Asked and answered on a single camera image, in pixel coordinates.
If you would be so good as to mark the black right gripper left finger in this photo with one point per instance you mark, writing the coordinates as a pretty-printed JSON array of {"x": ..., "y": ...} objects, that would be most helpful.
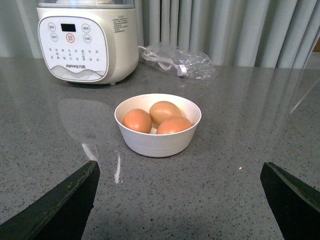
[{"x": 60, "y": 214}]

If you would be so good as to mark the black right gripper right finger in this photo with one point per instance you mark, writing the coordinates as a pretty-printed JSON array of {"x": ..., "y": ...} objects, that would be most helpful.
[{"x": 294, "y": 204}]

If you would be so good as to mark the brown left bowl egg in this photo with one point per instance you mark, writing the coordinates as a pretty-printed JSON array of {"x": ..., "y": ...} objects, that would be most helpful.
[{"x": 137, "y": 120}]

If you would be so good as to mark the brown bowl egg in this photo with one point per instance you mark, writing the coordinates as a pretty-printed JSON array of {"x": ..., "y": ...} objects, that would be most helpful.
[
  {"x": 137, "y": 120},
  {"x": 173, "y": 125}
]

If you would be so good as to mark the brown right bowl egg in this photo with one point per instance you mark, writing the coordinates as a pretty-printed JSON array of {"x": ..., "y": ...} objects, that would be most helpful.
[{"x": 173, "y": 125}]

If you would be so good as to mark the pale back bowl egg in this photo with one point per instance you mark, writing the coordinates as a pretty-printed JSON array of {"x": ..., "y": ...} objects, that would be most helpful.
[{"x": 163, "y": 110}]

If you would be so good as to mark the white round bowl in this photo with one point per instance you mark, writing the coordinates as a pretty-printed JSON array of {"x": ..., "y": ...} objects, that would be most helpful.
[{"x": 152, "y": 144}]

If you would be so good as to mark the white electric cooker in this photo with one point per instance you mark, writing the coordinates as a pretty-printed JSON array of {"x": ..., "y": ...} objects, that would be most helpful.
[{"x": 88, "y": 41}]

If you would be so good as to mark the clear plastic bag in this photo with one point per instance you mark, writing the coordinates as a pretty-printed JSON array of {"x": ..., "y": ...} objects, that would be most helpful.
[{"x": 169, "y": 59}]

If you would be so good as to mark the grey curtain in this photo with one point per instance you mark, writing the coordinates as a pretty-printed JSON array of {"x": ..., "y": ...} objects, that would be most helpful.
[{"x": 246, "y": 33}]

